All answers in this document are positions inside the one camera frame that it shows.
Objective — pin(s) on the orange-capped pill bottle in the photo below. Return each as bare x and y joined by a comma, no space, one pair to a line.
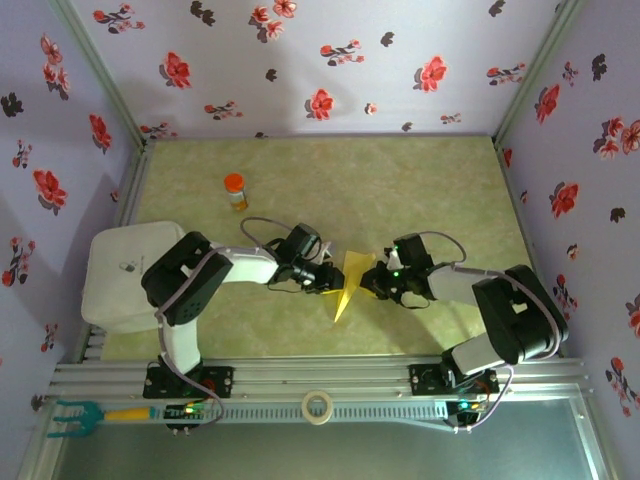
237,195

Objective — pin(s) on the white zip pouch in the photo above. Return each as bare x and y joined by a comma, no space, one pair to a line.
115,280

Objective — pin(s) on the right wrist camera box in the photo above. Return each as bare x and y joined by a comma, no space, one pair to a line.
392,257

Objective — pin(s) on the aluminium mounting rail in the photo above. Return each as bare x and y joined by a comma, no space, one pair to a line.
325,375

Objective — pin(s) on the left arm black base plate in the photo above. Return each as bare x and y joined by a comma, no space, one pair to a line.
222,382

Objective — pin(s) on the aluminium corner post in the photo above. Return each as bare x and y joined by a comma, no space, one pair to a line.
534,70
104,75

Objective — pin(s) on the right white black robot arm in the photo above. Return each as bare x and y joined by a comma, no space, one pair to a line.
450,282

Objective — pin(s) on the yellow paper sheet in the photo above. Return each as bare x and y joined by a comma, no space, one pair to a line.
352,270

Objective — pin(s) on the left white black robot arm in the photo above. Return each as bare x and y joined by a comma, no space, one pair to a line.
245,267

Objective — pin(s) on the white tape roll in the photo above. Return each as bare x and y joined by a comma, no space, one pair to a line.
304,407

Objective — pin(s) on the aluminium side rail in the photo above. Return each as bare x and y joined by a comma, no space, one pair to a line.
135,185
513,190

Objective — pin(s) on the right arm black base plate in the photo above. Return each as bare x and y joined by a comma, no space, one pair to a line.
422,382

